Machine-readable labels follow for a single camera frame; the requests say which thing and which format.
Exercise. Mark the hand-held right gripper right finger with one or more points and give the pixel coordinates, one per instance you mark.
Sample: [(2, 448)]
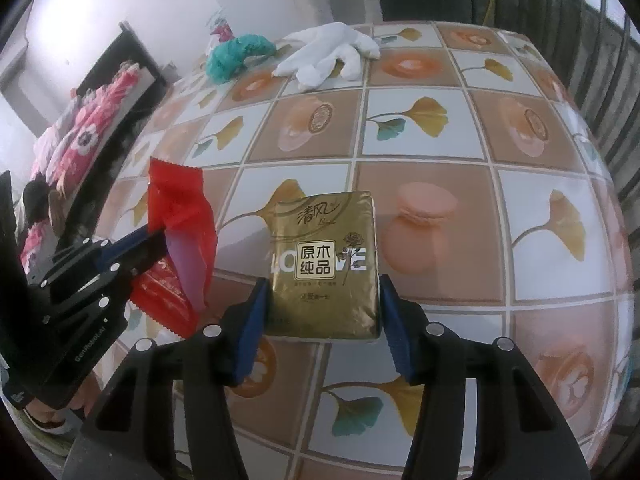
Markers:
[(397, 335)]

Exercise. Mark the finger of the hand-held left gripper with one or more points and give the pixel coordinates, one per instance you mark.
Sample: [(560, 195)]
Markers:
[(125, 242), (147, 255)]

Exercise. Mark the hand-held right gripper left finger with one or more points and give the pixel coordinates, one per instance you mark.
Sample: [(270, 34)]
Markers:
[(247, 335)]

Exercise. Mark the red plastic wrapper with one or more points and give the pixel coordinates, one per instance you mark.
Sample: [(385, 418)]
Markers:
[(175, 195)]

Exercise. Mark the gold tissue packet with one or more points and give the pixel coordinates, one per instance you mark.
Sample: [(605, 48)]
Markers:
[(320, 240)]

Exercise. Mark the person's left hand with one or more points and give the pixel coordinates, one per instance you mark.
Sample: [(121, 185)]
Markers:
[(50, 417)]

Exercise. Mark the pink floral bedding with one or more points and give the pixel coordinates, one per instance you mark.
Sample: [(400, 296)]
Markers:
[(85, 130)]

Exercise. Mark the black headboard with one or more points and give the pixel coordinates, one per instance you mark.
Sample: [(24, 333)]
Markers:
[(132, 47)]

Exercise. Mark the teal knitted scrunchie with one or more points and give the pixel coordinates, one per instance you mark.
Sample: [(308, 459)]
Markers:
[(227, 57)]

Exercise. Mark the pink floral bag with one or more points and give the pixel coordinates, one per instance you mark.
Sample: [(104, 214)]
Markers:
[(222, 27)]

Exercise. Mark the white cloth glove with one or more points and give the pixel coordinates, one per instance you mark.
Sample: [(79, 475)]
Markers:
[(320, 55)]

